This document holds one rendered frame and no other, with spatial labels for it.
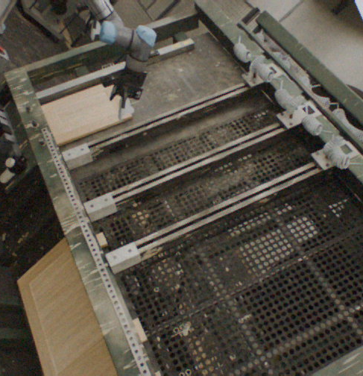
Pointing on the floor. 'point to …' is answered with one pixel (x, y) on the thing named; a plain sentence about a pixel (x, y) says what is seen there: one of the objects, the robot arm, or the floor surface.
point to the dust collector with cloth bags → (51, 13)
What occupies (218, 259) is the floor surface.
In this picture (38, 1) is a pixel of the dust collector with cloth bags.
